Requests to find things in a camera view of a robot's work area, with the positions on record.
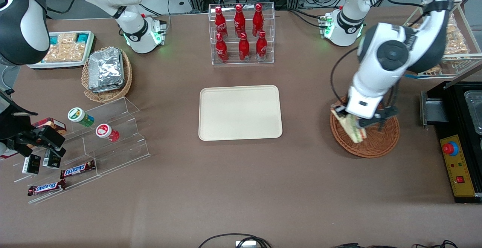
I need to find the snickers bar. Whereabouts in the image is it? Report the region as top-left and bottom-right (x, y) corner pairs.
(60, 159), (96, 179)
(27, 179), (67, 197)

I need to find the metal pan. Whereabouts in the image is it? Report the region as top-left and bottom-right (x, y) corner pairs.
(464, 90), (482, 135)

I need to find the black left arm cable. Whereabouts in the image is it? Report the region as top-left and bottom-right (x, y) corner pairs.
(330, 46), (360, 103)

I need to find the sandwich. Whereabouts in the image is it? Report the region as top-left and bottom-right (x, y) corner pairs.
(331, 107), (368, 144)

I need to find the beige rectangular tray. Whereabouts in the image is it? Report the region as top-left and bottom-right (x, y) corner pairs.
(198, 85), (283, 142)

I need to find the clear acrylic stepped shelf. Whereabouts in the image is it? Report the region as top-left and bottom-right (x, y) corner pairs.
(13, 96), (152, 204)

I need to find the tan snack packs pile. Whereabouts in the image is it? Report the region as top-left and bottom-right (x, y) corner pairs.
(410, 12), (470, 73)

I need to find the black appliance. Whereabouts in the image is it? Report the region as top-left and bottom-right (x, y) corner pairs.
(420, 80), (482, 204)

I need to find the yellow control panel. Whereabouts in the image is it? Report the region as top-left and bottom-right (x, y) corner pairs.
(440, 134), (476, 197)

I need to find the green bottle white cap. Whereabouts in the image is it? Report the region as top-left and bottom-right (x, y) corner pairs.
(67, 107), (95, 128)

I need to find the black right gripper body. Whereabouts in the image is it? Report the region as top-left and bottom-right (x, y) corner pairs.
(16, 126), (66, 149)

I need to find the tan cracker pack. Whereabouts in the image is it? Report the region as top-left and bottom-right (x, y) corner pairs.
(44, 44), (86, 63)
(59, 33), (78, 46)

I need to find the silver foil pack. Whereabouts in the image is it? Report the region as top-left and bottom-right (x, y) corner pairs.
(90, 78), (126, 93)
(88, 47), (125, 87)

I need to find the white wire basket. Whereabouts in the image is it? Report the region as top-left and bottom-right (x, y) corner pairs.
(404, 0), (482, 77)

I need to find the small black box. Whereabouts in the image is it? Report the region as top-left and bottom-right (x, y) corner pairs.
(21, 154), (42, 175)
(42, 149), (62, 169)

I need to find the red bottle white cap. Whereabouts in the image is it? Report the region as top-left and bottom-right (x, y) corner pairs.
(95, 123), (120, 143)

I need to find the clear acrylic bottle rack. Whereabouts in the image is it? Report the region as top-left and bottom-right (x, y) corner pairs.
(208, 2), (275, 66)

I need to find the oval light wicker basket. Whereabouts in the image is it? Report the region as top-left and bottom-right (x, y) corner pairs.
(81, 46), (133, 103)

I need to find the red cola bottle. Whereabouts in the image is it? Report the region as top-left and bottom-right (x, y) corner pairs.
(252, 3), (264, 37)
(238, 32), (250, 62)
(215, 32), (229, 63)
(214, 7), (228, 39)
(256, 31), (268, 61)
(234, 4), (246, 37)

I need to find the white snack tray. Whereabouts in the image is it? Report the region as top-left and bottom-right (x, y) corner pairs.
(26, 31), (96, 70)

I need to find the brown tablecloth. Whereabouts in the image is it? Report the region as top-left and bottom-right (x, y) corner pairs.
(0, 7), (482, 248)

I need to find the brown red snack box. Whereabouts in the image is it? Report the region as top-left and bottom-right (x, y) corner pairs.
(32, 117), (67, 135)

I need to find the round brown wicker basket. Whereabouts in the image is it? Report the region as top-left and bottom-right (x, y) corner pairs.
(330, 95), (400, 159)

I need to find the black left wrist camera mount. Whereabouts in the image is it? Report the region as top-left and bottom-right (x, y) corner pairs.
(377, 105), (399, 132)

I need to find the black cable loop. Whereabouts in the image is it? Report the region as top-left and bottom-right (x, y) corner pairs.
(198, 234), (272, 248)

